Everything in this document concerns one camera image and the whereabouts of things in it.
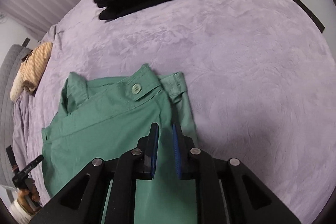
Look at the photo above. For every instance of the beige striped folded garment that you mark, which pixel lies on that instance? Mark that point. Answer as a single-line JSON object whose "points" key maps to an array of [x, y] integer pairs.
{"points": [[34, 65]]}

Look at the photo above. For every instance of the cream knitted pillow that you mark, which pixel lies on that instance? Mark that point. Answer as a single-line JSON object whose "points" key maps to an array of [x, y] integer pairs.
{"points": [[17, 87]]}

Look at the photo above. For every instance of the person's left hand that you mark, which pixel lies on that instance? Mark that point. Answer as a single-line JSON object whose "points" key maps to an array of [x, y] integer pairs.
{"points": [[28, 197]]}

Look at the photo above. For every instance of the green work jacket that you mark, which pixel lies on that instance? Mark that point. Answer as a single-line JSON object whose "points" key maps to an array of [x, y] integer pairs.
{"points": [[105, 118]]}

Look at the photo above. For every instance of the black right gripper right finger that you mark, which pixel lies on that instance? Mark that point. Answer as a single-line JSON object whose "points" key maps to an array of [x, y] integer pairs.
{"points": [[227, 191]]}

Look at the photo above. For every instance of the lilac plush bed blanket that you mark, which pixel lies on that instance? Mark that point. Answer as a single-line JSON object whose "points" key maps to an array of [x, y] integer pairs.
{"points": [[259, 74]]}

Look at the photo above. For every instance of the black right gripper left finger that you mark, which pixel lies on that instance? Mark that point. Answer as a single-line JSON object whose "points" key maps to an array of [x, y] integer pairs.
{"points": [[104, 191]]}

